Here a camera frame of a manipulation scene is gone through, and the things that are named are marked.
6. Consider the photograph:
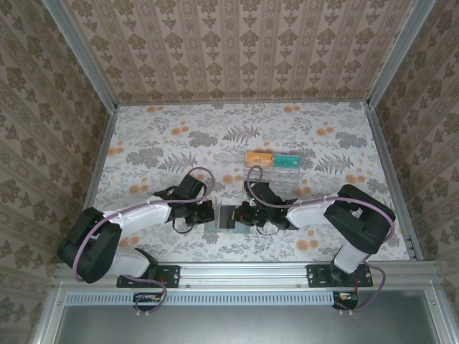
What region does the clear acrylic card organizer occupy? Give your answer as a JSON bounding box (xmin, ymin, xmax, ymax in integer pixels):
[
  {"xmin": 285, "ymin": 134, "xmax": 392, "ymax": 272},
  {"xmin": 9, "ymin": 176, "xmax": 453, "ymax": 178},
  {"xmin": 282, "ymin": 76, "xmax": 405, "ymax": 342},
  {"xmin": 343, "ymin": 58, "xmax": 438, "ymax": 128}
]
[{"xmin": 242, "ymin": 152, "xmax": 301, "ymax": 198}]

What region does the orange credit card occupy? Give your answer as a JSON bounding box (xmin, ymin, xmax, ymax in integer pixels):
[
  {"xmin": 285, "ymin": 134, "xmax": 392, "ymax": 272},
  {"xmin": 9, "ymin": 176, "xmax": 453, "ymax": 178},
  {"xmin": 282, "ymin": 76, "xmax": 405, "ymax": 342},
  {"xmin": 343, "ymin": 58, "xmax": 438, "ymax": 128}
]
[{"xmin": 245, "ymin": 152, "xmax": 275, "ymax": 169}]

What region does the teal VIP credit card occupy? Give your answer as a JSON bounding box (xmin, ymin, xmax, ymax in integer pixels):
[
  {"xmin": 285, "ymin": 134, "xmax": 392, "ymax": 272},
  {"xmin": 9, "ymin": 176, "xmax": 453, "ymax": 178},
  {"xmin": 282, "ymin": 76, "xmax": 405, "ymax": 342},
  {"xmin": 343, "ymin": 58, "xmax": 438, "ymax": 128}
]
[{"xmin": 274, "ymin": 153, "xmax": 301, "ymax": 171}]

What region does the black electronics connector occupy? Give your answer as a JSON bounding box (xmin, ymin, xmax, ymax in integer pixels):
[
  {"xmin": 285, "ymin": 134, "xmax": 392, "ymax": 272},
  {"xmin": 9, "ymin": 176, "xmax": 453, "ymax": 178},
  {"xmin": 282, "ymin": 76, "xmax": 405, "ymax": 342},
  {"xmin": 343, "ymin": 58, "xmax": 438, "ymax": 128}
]
[
  {"xmin": 332, "ymin": 290, "xmax": 360, "ymax": 311},
  {"xmin": 133, "ymin": 292, "xmax": 164, "ymax": 312}
]

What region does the grey metal sheet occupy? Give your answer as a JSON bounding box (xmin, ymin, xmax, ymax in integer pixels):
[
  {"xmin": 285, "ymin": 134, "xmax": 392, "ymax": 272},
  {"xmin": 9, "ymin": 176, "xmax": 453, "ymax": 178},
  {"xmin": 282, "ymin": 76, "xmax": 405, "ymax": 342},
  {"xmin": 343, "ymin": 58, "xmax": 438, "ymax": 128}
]
[{"xmin": 53, "ymin": 289, "xmax": 444, "ymax": 344}]

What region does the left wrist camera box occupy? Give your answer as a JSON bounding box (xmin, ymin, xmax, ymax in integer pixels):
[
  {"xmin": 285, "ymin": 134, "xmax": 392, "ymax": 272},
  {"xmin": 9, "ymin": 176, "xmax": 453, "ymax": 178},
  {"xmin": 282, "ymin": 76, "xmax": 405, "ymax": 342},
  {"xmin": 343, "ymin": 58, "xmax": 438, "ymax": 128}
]
[{"xmin": 178, "ymin": 174, "xmax": 207, "ymax": 197}]

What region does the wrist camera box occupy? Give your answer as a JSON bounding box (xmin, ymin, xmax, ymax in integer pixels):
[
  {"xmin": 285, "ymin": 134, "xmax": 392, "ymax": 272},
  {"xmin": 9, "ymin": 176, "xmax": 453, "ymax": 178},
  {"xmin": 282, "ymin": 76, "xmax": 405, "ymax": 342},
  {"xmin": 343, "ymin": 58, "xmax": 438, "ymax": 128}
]
[
  {"xmin": 248, "ymin": 181, "xmax": 278, "ymax": 200},
  {"xmin": 178, "ymin": 174, "xmax": 207, "ymax": 197}
]

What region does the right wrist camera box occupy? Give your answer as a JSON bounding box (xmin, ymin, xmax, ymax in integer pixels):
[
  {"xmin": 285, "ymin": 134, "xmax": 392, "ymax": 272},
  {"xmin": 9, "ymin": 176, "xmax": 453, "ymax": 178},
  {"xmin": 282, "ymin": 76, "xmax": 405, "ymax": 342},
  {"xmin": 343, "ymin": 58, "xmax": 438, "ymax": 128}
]
[{"xmin": 248, "ymin": 181, "xmax": 278, "ymax": 200}]

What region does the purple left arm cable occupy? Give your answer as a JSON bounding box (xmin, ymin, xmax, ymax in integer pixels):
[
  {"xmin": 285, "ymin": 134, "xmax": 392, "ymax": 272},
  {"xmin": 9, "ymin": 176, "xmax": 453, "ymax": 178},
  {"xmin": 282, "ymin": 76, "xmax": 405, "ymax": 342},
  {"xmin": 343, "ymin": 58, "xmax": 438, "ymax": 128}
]
[{"xmin": 71, "ymin": 166, "xmax": 214, "ymax": 318}]

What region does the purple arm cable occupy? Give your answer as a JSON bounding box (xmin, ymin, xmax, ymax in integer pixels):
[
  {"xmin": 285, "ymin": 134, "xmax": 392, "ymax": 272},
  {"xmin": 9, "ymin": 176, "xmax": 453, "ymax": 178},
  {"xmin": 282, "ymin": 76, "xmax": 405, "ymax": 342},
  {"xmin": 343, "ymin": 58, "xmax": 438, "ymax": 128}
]
[
  {"xmin": 71, "ymin": 166, "xmax": 214, "ymax": 318},
  {"xmin": 245, "ymin": 165, "xmax": 397, "ymax": 316}
]

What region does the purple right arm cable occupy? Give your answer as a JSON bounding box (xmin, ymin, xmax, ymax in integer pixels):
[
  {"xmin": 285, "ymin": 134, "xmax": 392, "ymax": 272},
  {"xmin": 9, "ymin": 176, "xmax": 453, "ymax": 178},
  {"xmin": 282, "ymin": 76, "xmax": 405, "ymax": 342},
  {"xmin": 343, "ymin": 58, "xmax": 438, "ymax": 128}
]
[{"xmin": 245, "ymin": 165, "xmax": 397, "ymax": 316}]

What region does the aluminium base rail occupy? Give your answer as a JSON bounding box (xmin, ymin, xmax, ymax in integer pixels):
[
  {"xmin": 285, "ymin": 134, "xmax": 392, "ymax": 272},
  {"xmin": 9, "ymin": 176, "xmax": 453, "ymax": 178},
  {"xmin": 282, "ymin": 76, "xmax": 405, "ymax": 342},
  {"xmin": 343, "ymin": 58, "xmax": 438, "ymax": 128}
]
[{"xmin": 53, "ymin": 261, "xmax": 441, "ymax": 287}]

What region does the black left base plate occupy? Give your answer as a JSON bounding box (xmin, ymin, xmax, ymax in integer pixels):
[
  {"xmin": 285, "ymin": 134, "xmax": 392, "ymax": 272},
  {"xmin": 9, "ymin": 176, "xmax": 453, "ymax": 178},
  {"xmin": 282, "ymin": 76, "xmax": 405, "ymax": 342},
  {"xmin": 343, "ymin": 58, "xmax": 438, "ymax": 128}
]
[{"xmin": 116, "ymin": 264, "xmax": 181, "ymax": 289}]

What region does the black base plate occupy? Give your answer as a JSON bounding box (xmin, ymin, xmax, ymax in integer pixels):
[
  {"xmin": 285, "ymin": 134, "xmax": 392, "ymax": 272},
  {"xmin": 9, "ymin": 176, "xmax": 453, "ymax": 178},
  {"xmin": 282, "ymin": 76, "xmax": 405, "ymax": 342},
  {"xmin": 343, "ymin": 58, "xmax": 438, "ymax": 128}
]
[
  {"xmin": 116, "ymin": 264, "xmax": 181, "ymax": 289},
  {"xmin": 306, "ymin": 264, "xmax": 374, "ymax": 289}
]

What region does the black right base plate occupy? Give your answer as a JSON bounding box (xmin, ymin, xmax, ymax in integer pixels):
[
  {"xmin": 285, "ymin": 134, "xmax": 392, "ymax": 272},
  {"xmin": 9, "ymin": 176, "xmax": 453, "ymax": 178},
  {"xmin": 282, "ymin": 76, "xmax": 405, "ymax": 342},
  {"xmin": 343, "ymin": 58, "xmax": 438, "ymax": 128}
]
[{"xmin": 306, "ymin": 264, "xmax": 374, "ymax": 289}]

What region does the grey slotted cable duct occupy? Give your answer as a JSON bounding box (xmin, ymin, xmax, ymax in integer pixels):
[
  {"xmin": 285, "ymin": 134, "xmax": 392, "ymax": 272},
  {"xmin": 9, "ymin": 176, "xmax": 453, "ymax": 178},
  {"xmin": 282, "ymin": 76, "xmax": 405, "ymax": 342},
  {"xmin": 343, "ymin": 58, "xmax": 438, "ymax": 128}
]
[{"xmin": 66, "ymin": 290, "xmax": 359, "ymax": 307}]

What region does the aluminium side rail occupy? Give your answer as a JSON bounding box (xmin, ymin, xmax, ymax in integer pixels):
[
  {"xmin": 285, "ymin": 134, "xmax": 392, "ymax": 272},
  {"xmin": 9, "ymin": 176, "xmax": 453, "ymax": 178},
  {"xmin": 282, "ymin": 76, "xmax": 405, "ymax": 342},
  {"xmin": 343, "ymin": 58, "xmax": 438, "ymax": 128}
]
[
  {"xmin": 365, "ymin": 103, "xmax": 424, "ymax": 261},
  {"xmin": 84, "ymin": 107, "xmax": 118, "ymax": 212}
]

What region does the aluminium back rail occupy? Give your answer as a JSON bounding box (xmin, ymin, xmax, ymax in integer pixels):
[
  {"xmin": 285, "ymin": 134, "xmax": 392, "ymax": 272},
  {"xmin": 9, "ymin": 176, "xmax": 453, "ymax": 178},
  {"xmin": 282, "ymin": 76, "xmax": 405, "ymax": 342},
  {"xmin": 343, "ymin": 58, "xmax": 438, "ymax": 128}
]
[{"xmin": 115, "ymin": 99, "xmax": 370, "ymax": 107}]

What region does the aluminium corner post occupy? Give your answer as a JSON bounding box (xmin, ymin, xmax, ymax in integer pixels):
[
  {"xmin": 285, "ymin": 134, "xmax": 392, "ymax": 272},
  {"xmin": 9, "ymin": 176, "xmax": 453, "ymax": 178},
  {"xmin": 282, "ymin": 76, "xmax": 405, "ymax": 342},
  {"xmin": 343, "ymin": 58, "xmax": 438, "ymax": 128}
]
[
  {"xmin": 42, "ymin": 0, "xmax": 118, "ymax": 110},
  {"xmin": 366, "ymin": 0, "xmax": 439, "ymax": 108}
]

